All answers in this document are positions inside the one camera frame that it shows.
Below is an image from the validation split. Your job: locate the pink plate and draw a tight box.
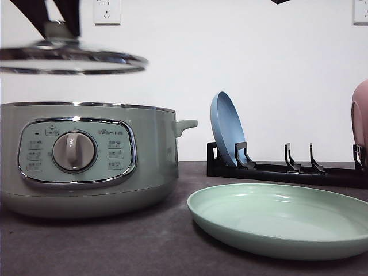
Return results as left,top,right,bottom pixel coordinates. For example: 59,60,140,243
351,79,368,170

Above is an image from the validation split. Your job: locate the green electric steamer pot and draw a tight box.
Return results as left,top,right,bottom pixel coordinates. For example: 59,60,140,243
1,101,198,219

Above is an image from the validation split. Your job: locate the white wall socket right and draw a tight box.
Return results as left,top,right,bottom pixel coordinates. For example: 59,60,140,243
353,0,368,26

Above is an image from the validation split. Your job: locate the glass lid with green knob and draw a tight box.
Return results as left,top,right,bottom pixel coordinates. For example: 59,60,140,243
0,20,149,75

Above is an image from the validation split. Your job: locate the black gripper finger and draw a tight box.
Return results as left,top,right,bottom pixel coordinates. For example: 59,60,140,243
271,0,290,5
53,0,80,37
10,0,49,39

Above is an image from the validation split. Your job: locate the white wall socket left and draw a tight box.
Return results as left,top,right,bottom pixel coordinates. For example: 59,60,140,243
93,0,121,26

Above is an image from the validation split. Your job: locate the green plate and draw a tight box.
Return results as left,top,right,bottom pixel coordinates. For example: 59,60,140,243
187,183,368,262

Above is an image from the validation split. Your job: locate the black plate rack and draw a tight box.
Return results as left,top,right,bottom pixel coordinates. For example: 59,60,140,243
206,142,368,189

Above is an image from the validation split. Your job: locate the white wall socket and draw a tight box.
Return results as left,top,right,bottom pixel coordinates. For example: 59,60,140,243
353,0,368,26
93,0,121,26

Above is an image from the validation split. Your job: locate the blue plate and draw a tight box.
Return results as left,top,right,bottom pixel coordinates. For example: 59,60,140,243
210,91,247,167

